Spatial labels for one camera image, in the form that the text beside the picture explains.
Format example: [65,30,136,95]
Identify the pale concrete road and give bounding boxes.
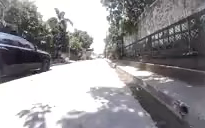
[0,57,158,128]

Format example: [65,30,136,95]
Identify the trees behind fence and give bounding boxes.
[101,0,156,60]

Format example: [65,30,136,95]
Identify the dark roadside gutter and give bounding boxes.
[107,60,193,128]

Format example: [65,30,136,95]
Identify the row of trees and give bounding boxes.
[0,0,95,62]

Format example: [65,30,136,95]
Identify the raised concrete sidewalk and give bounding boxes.
[105,58,205,128]

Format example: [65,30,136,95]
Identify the dark ornamental metal fence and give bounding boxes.
[121,5,205,72]

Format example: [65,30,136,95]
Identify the dark blue car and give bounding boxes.
[0,30,52,85]

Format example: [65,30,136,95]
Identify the grey stone wall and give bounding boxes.
[123,0,205,47]

